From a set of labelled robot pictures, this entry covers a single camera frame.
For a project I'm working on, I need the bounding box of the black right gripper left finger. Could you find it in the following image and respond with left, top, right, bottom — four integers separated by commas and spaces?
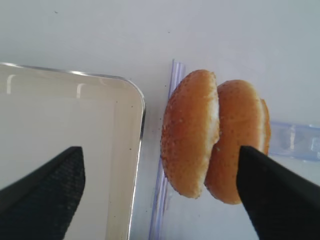
0, 146, 86, 240

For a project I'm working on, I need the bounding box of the cream plastic serving tray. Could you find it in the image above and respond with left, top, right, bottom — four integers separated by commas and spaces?
0, 63, 146, 240

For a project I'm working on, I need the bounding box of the sesame top bun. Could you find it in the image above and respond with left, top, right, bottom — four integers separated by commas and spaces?
160, 69, 220, 199

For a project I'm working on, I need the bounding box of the sesame bun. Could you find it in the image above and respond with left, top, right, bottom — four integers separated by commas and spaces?
204, 79, 271, 205
160, 69, 220, 199

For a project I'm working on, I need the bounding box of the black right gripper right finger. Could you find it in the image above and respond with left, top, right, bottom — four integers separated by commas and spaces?
238, 146, 320, 240

